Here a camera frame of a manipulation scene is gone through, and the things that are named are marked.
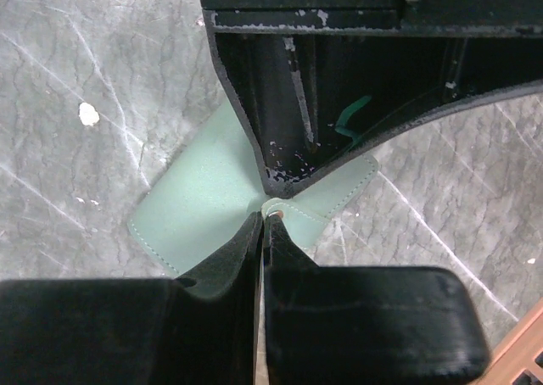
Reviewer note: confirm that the peach plastic file organizer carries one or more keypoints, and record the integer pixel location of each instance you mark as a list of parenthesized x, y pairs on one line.
[(518, 358)]

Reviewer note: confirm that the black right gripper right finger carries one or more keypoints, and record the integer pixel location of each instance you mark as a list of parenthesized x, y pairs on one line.
[(365, 324)]

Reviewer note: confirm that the green card holder wallet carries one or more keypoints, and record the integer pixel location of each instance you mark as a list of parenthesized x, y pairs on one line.
[(201, 202)]

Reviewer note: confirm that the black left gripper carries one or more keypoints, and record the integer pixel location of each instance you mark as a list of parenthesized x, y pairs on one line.
[(311, 103)]

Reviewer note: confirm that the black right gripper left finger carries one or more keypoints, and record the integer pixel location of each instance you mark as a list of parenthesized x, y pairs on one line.
[(198, 328)]

